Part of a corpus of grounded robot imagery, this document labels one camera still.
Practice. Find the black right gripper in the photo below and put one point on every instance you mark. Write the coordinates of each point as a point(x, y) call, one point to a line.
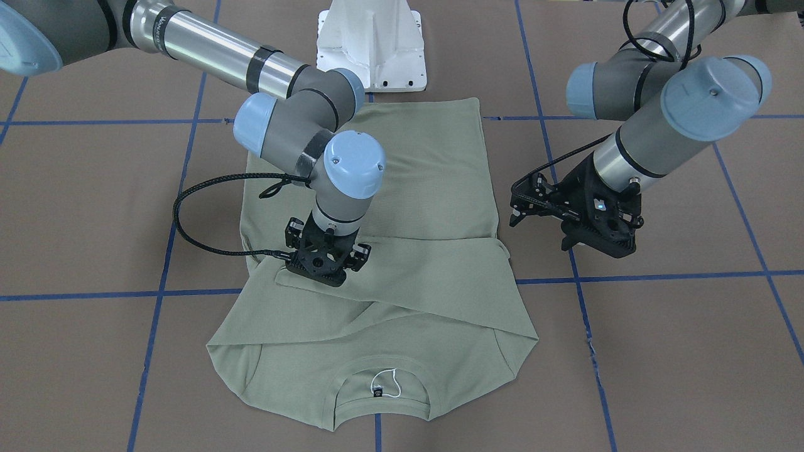
point(294, 233)

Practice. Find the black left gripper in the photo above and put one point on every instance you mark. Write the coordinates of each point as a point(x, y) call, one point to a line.
point(573, 186)

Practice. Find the olive green long-sleeve shirt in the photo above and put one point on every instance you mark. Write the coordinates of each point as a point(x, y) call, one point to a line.
point(434, 320)

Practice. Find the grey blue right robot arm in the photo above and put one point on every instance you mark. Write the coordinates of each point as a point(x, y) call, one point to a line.
point(293, 118)

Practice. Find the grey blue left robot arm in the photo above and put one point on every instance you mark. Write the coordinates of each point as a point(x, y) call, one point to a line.
point(671, 103)

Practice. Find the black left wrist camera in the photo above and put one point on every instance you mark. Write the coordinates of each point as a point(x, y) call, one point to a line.
point(530, 197)

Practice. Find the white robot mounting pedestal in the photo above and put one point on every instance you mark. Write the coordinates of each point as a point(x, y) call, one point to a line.
point(381, 42)

